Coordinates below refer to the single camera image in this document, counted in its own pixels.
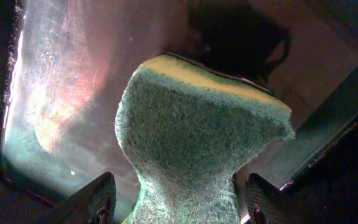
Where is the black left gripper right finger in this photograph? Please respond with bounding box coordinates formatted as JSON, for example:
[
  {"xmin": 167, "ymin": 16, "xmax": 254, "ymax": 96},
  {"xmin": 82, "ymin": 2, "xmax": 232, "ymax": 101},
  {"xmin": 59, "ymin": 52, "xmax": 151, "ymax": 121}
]
[{"xmin": 245, "ymin": 173, "xmax": 310, "ymax": 224}]

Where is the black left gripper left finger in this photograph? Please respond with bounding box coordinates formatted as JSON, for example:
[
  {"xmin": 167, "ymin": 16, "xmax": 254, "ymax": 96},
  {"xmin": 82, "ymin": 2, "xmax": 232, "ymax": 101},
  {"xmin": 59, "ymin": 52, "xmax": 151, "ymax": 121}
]
[{"xmin": 31, "ymin": 172, "xmax": 116, "ymax": 224}]

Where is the green yellow scrub sponge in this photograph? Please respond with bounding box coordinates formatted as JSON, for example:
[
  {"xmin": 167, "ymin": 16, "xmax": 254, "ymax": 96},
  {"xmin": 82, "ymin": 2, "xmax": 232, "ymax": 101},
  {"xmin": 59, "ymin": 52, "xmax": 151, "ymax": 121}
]
[{"xmin": 115, "ymin": 55, "xmax": 295, "ymax": 223}]

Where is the dark green rectangular tray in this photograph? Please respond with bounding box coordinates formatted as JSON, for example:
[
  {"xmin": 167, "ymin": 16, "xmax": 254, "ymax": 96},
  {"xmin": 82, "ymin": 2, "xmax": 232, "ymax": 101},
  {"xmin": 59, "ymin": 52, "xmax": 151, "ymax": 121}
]
[{"xmin": 0, "ymin": 0, "xmax": 358, "ymax": 223}]

